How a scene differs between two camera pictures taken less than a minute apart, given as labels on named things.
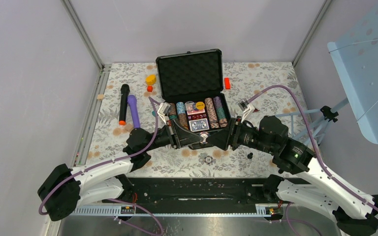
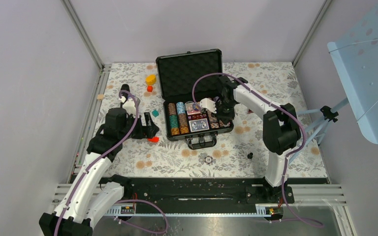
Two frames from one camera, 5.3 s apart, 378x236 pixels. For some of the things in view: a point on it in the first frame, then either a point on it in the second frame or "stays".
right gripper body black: [236, 136] to [225, 109]
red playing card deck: [189, 112] stays
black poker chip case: [191, 83] stays
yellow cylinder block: [151, 79] stays
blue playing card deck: [199, 125] stays
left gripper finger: [185, 137] to [148, 119]
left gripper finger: [193, 143] to [149, 131]
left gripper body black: [174, 137] to [130, 121]
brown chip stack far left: [173, 115] stays
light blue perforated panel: [365, 54] stays
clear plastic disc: [189, 105] stays
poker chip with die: [208, 160] stays
